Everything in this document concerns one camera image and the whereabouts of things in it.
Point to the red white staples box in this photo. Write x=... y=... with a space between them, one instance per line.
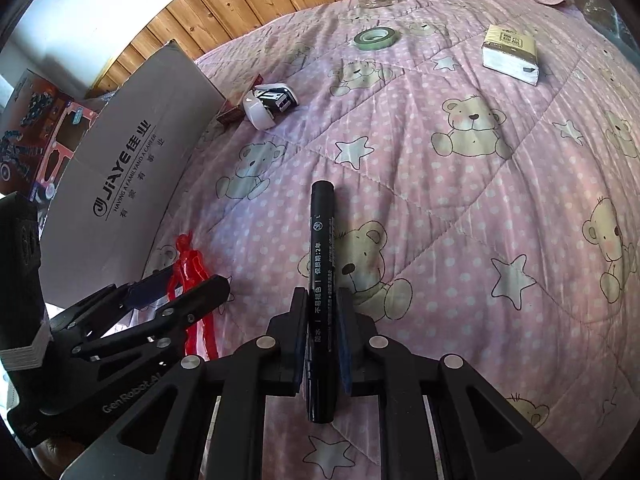
x=230 y=114

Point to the white stapler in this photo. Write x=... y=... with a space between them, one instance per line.
x=260 y=110

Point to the pink bear print quilt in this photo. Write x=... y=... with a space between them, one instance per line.
x=450 y=185

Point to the gold white tissue pack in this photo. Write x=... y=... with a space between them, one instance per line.
x=510 y=55

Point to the dark toy box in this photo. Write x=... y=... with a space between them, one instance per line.
x=25 y=125

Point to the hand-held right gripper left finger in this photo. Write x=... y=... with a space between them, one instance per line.
x=300 y=335

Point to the white cardboard box yellow tape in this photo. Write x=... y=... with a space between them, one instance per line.
x=125 y=160

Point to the person's left forearm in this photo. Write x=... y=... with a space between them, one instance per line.
x=47 y=460

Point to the black marker pen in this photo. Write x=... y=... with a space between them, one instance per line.
x=322 y=270

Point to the green tape roll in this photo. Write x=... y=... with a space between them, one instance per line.
x=359 y=40

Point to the red toy figurine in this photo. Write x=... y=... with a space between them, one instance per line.
x=192 y=265

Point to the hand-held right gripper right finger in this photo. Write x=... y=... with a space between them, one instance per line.
x=345 y=335

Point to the pink toy box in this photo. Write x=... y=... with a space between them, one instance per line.
x=75 y=120

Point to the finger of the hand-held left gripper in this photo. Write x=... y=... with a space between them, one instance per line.
x=200 y=295
x=147 y=290

